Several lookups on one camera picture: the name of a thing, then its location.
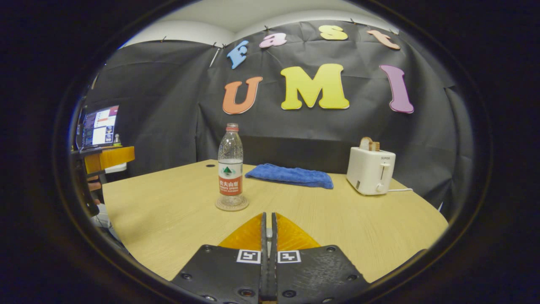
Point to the blue towel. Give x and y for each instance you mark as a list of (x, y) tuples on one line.
[(291, 175)]

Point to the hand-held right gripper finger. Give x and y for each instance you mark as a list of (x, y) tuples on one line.
[(273, 278), (263, 278)]

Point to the clear plastic water bottle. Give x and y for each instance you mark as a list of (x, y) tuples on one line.
[(230, 169)]

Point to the white teacup lid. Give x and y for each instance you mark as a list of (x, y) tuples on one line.
[(269, 234)]

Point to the computer monitor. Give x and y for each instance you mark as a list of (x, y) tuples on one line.
[(100, 126)]

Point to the white toaster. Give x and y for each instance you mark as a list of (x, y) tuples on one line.
[(369, 171)]

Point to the black backdrop cloth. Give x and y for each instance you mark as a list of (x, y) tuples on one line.
[(168, 105)]

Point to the toast slices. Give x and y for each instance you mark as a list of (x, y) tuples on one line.
[(369, 144)]

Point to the round clear coaster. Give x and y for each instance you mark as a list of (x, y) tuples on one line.
[(242, 207)]

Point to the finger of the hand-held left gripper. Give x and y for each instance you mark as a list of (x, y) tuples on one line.
[(109, 158)]

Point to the green bottle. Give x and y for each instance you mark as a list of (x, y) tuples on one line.
[(117, 140)]

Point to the white rod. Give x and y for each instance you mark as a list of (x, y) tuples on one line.
[(214, 57)]

